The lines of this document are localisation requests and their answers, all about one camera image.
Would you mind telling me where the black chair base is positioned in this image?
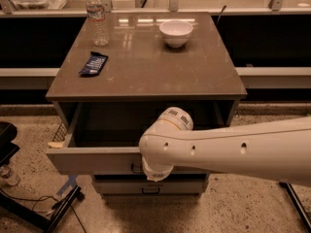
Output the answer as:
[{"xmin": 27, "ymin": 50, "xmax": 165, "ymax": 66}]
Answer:
[{"xmin": 0, "ymin": 121, "xmax": 19, "ymax": 166}]

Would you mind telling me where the black bar right floor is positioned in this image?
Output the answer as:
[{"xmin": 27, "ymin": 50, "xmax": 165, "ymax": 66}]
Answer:
[{"xmin": 280, "ymin": 183, "xmax": 311, "ymax": 233}]

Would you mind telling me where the clear plastic water bottle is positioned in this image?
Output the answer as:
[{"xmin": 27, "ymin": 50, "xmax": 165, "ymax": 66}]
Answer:
[{"xmin": 86, "ymin": 0, "xmax": 109, "ymax": 47}]

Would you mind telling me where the blue snack bar wrapper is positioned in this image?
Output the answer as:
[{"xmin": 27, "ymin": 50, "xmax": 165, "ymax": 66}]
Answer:
[{"xmin": 79, "ymin": 51, "xmax": 108, "ymax": 77}]

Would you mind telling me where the black floor cable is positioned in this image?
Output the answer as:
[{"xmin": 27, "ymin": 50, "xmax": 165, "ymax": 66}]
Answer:
[{"xmin": 0, "ymin": 187, "xmax": 87, "ymax": 233}]

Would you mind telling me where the black wire basket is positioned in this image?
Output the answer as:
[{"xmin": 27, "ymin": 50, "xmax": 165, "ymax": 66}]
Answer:
[{"xmin": 52, "ymin": 124, "xmax": 67, "ymax": 142}]

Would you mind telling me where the grey drawer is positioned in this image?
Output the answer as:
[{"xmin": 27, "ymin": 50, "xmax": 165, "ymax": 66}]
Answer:
[
  {"xmin": 92, "ymin": 179, "xmax": 208, "ymax": 196},
  {"xmin": 47, "ymin": 101, "xmax": 227, "ymax": 175}
]

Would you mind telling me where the small bottle on floor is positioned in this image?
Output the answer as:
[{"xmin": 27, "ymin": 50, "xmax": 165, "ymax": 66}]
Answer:
[{"xmin": 0, "ymin": 165, "xmax": 20, "ymax": 186}]

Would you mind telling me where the white ceramic bowl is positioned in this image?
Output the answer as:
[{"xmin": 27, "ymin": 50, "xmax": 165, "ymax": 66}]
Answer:
[{"xmin": 159, "ymin": 20, "xmax": 193, "ymax": 48}]

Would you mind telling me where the grey drawer cabinet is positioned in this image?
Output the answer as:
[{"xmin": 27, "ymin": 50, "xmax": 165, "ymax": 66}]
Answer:
[{"xmin": 47, "ymin": 13, "xmax": 246, "ymax": 182}]

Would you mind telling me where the blue tape cross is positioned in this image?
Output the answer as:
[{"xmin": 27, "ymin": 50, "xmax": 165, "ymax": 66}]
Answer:
[{"xmin": 56, "ymin": 174, "xmax": 78, "ymax": 196}]

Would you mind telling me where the sponge in basket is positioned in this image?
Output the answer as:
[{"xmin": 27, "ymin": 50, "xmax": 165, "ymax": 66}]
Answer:
[{"xmin": 48, "ymin": 142, "xmax": 64, "ymax": 149}]

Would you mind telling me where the black stand leg left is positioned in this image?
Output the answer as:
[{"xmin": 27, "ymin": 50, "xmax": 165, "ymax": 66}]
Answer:
[{"xmin": 0, "ymin": 185, "xmax": 83, "ymax": 233}]

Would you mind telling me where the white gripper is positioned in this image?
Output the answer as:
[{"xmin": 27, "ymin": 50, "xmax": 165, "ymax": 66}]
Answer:
[{"xmin": 142, "ymin": 157, "xmax": 174, "ymax": 182}]

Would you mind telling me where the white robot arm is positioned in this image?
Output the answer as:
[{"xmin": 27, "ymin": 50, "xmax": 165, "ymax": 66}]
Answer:
[{"xmin": 139, "ymin": 107, "xmax": 311, "ymax": 186}]

